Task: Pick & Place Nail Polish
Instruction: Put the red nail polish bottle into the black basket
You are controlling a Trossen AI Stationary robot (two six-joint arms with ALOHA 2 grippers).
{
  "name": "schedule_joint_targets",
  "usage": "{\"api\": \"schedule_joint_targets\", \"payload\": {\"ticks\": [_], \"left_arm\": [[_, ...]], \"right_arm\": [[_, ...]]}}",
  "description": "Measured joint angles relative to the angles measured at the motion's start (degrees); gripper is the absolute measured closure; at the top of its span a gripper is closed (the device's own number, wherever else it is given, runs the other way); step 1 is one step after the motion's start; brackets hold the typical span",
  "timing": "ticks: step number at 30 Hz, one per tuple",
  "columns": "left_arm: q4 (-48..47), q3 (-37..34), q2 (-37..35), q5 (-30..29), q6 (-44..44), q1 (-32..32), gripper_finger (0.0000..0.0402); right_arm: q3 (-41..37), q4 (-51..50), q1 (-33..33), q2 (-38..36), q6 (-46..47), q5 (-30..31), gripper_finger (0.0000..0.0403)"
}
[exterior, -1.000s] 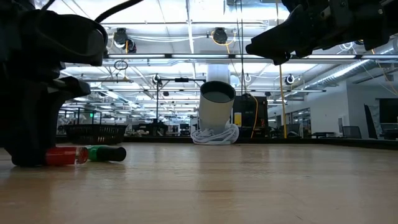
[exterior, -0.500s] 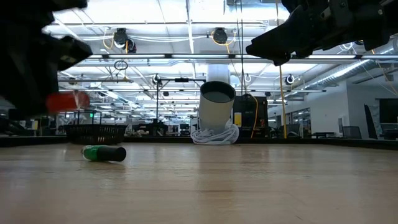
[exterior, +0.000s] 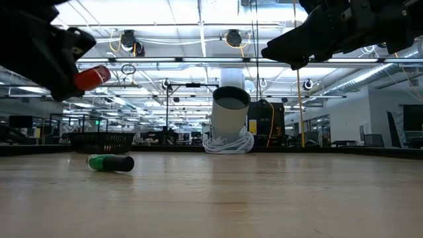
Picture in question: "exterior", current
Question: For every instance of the black aluminium table frame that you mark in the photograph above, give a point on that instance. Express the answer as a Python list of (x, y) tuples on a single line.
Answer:
[(330, 150)]

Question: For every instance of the yellow sign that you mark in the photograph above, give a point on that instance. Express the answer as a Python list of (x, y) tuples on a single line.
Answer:
[(252, 127)]

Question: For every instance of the black mesh basket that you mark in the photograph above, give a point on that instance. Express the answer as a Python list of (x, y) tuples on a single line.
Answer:
[(99, 142)]

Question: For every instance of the black pipe stand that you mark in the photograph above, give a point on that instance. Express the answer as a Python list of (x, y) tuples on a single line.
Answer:
[(193, 85)]

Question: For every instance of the red nail polish bottle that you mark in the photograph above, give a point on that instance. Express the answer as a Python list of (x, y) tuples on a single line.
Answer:
[(92, 78)]

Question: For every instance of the green nail polish bottle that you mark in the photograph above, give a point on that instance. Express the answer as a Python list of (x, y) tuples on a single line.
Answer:
[(109, 163)]

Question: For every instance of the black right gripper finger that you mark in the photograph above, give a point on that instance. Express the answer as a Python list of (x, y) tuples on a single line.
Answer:
[(310, 36)]

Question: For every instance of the black equipment cabinet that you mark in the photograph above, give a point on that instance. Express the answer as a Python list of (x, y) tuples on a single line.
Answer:
[(264, 114)]

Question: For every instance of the black monitor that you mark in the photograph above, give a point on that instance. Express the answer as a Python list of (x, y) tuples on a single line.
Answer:
[(20, 121)]

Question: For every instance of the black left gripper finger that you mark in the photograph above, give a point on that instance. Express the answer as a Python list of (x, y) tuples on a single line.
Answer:
[(64, 91), (69, 46)]

